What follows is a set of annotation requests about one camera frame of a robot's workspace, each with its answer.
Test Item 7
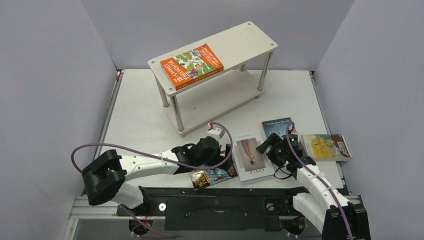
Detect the dark blue paperback book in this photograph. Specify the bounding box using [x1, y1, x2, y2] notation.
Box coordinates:
[261, 117, 292, 138]

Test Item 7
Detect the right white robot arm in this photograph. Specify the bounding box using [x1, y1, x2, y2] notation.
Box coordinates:
[256, 133, 371, 240]

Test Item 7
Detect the yellow red paperback book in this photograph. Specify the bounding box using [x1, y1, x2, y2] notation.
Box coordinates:
[300, 134, 353, 162]

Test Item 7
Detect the white two-tier shelf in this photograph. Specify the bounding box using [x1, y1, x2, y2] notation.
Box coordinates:
[148, 21, 278, 137]

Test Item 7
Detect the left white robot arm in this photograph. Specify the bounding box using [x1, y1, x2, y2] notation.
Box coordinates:
[80, 136, 232, 215]

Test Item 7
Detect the orange 78-storey treehouse book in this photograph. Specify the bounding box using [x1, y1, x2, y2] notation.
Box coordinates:
[160, 43, 224, 90]

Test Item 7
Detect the black blue treehouse book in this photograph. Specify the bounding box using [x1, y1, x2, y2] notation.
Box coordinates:
[189, 158, 238, 191]

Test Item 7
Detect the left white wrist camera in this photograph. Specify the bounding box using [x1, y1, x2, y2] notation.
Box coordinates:
[206, 123, 225, 142]

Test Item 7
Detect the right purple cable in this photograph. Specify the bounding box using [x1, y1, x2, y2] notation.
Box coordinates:
[285, 121, 355, 240]

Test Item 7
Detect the white style magazine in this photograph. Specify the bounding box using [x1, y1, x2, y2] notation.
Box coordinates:
[232, 133, 275, 183]

